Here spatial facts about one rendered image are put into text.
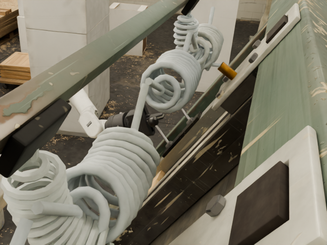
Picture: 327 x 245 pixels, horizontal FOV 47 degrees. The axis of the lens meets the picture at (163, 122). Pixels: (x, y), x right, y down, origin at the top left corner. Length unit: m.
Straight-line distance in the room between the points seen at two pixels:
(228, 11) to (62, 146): 2.52
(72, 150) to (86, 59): 3.47
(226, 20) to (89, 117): 3.58
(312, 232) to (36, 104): 0.16
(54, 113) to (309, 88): 0.20
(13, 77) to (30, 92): 4.84
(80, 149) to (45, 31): 1.15
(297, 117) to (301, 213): 0.12
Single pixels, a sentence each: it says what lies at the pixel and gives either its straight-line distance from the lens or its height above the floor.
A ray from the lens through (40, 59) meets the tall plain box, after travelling 3.70.
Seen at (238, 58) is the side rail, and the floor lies 1.66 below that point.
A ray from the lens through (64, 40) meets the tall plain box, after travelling 3.55.
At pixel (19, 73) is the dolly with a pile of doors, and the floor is 0.21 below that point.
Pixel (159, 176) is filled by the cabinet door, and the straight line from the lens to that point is 1.25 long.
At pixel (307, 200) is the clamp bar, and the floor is 1.95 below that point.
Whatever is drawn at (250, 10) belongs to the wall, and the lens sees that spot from 9.31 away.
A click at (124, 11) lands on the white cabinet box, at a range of 6.10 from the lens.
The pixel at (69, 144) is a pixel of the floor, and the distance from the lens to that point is 3.85.
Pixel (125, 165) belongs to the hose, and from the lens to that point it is 0.30.
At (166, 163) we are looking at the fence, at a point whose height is 1.34.
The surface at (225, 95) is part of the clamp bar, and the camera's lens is 0.60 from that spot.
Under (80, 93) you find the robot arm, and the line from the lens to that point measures 1.48.
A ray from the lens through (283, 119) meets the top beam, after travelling 0.32.
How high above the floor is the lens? 2.07
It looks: 29 degrees down
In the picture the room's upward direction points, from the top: 4 degrees clockwise
